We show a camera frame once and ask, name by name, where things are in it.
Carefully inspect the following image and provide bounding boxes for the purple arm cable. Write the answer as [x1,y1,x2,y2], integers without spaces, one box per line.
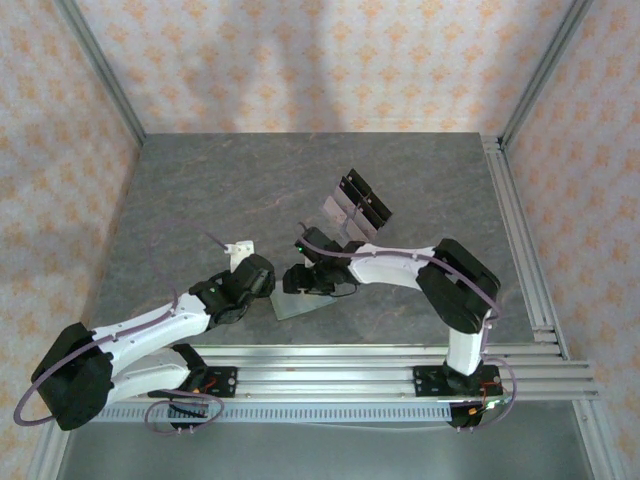
[13,219,227,429]
[297,222,502,362]

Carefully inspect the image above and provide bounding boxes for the black controller board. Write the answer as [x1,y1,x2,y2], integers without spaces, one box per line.
[446,398,504,432]
[167,401,210,432]

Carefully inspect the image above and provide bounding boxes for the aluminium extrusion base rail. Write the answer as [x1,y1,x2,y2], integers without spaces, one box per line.
[52,343,601,402]

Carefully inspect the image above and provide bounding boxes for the black left controller board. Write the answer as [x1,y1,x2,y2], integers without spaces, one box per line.
[167,401,210,432]

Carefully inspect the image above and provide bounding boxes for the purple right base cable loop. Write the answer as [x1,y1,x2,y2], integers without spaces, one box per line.
[457,357,519,434]

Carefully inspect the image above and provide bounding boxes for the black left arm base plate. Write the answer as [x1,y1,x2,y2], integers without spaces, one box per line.
[148,366,239,400]

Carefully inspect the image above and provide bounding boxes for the black right controller board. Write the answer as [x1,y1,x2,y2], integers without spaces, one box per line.
[446,398,504,432]

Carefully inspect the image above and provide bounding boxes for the aluminium frame post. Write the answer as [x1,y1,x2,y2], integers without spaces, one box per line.
[499,0,596,149]
[52,0,147,149]

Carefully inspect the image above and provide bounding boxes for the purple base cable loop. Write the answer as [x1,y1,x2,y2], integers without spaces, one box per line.
[143,387,226,437]
[457,357,519,434]

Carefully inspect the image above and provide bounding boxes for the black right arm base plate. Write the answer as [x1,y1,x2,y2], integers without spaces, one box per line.
[413,364,502,399]

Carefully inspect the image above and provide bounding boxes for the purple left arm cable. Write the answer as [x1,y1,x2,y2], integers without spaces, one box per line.
[13,219,227,429]

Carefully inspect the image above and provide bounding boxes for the grey metal panel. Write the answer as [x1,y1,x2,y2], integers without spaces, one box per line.
[57,422,596,480]

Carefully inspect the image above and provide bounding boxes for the aluminium extrusion side rail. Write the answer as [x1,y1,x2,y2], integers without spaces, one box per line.
[482,139,571,361]

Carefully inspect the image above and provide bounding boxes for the grey slotted cable duct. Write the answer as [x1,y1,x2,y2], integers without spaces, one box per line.
[94,403,454,424]

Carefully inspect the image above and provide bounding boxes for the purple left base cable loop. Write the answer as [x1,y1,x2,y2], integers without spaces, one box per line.
[143,387,226,437]

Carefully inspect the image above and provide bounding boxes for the clear acrylic black card holder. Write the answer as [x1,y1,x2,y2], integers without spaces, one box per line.
[322,168,394,239]

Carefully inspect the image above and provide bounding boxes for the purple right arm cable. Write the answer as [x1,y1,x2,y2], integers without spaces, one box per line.
[297,222,502,362]

